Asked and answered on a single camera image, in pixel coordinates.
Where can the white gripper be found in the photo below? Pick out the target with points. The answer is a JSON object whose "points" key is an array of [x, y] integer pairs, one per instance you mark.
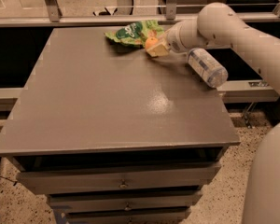
{"points": [[174, 38]]}

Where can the orange fruit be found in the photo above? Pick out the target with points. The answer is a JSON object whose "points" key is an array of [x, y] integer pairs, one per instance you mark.
{"points": [[150, 42]]}

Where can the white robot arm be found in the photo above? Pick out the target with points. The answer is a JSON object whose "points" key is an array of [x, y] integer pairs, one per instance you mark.
{"points": [[217, 25]]}

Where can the green rice chip bag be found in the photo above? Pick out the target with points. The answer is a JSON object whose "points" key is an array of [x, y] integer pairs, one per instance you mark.
{"points": [[136, 33]]}

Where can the clear plastic water bottle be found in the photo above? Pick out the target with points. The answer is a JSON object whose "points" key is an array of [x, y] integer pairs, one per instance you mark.
{"points": [[207, 67]]}

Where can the grey drawer cabinet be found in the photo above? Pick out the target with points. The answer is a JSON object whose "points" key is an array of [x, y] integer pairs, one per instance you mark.
{"points": [[112, 136]]}

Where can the metal railing frame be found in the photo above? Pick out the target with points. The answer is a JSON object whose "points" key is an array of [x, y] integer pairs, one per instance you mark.
{"points": [[58, 13]]}

